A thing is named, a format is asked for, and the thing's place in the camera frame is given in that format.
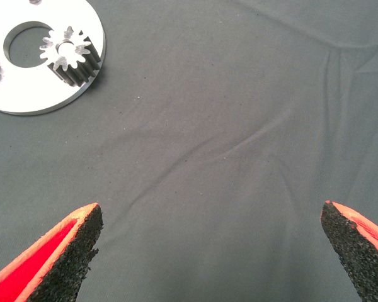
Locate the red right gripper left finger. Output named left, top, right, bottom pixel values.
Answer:
left=0, top=202, right=105, bottom=302

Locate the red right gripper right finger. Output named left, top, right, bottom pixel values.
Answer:
left=320, top=200, right=378, bottom=302

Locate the round metal carrier plate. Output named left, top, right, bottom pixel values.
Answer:
left=0, top=0, right=107, bottom=116

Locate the dark grey table cloth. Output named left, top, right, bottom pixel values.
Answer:
left=0, top=0, right=378, bottom=302

